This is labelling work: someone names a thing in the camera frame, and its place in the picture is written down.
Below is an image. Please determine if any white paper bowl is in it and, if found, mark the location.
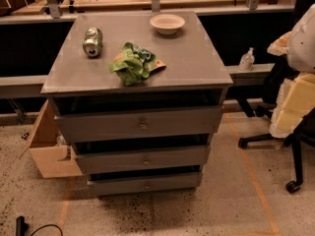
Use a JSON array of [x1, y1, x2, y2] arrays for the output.
[[150, 14, 185, 35]]

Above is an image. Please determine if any grey metal rail shelf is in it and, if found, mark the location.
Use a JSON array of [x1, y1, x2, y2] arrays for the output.
[[0, 63, 274, 99]]

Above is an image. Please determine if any grey top drawer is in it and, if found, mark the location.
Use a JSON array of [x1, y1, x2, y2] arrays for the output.
[[55, 107, 221, 143]]

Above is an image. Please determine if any black office chair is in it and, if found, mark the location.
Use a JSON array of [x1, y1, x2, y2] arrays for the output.
[[234, 0, 315, 195]]

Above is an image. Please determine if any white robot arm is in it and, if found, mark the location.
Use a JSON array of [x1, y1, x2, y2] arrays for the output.
[[267, 5, 315, 139]]

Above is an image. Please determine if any green crumpled chip bag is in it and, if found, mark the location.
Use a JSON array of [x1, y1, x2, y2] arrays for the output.
[[108, 42, 166, 86]]

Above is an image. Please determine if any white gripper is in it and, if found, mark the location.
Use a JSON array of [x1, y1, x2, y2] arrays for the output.
[[269, 73, 315, 139]]

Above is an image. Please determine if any crushed silver soda can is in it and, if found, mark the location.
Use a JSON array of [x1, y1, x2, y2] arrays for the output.
[[83, 27, 102, 57]]

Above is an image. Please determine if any grey drawer cabinet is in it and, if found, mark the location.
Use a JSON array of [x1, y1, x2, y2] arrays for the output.
[[41, 12, 231, 182]]

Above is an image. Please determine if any black cable with plug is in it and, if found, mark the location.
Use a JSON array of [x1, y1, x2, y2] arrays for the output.
[[15, 215, 64, 236]]

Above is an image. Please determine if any open cardboard box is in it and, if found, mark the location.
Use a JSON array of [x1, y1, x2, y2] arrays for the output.
[[19, 101, 83, 178]]

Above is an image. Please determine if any clear sanitizer pump bottle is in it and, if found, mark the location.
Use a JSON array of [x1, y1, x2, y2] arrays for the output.
[[239, 47, 255, 71]]

